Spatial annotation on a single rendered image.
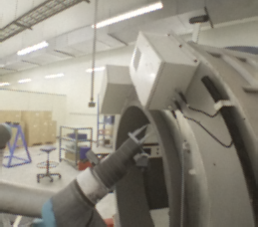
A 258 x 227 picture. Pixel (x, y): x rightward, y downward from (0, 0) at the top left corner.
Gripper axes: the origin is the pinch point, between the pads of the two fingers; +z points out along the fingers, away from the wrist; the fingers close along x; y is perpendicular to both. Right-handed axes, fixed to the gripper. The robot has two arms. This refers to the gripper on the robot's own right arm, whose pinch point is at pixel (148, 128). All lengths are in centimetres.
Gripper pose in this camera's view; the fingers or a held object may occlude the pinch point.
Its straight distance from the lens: 56.9
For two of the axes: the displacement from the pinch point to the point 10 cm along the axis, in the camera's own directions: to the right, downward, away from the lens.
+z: 7.7, -5.8, 2.6
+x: -2.9, -6.9, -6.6
